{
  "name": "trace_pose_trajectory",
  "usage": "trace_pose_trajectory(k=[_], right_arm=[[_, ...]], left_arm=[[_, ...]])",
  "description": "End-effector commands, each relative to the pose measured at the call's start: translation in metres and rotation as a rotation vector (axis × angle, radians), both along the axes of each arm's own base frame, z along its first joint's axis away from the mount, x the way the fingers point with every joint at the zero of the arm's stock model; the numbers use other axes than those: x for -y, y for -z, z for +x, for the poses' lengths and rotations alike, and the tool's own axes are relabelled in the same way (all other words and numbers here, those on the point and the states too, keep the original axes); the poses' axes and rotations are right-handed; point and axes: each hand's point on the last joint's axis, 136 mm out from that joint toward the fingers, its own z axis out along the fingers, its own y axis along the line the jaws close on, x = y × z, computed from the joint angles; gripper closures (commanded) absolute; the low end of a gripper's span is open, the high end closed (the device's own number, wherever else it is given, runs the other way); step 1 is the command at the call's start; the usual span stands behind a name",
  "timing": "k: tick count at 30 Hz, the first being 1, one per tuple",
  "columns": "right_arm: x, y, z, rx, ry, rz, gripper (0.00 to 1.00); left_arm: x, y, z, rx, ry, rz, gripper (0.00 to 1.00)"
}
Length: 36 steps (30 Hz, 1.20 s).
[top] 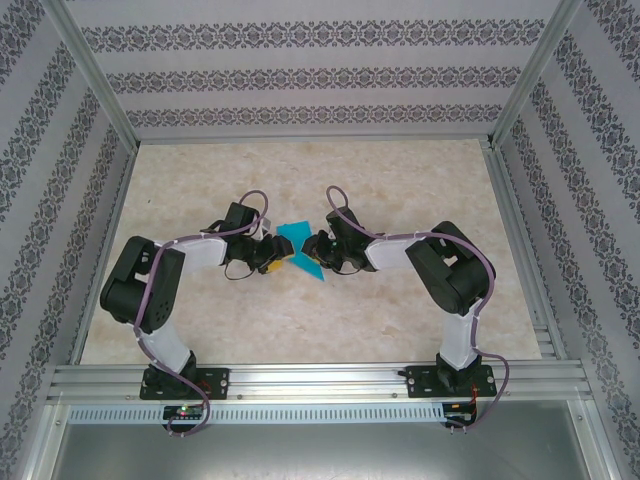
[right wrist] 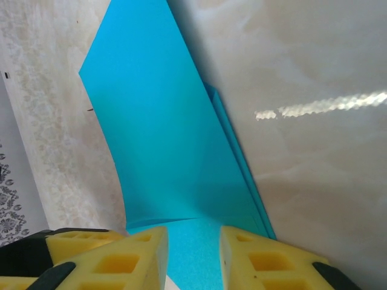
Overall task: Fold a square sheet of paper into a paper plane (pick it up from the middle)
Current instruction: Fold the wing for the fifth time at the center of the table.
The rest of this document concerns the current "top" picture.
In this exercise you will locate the aluminium frame side rail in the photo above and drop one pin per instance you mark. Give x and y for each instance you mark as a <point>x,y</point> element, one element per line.
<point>507,200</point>
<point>107,250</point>

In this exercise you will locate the blue square paper sheet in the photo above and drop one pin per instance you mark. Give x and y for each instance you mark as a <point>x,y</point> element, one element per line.
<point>299,232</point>

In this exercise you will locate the aluminium frame post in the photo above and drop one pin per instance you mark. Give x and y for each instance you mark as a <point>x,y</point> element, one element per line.
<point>92,70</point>
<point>537,70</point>

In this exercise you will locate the aluminium frame beam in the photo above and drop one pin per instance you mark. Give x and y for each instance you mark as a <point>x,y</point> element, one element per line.
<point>592,440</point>
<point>47,440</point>

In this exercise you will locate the aluminium frame cross rail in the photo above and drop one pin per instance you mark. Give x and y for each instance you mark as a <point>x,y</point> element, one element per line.
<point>315,137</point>

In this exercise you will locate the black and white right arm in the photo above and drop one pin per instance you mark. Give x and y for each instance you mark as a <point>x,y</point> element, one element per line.
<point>455,340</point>

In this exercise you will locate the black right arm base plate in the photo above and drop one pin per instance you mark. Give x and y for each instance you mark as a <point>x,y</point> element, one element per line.
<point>422,382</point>

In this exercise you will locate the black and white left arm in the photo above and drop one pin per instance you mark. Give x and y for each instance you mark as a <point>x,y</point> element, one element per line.
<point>200,252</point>

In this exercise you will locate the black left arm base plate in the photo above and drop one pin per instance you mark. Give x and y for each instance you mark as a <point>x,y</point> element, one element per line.
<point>215,382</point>

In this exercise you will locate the aluminium mounting rail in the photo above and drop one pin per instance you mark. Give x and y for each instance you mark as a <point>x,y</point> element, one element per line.
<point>320,382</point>

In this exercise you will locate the grey metal shelf panel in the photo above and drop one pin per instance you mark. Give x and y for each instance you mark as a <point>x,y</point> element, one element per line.
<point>320,455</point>

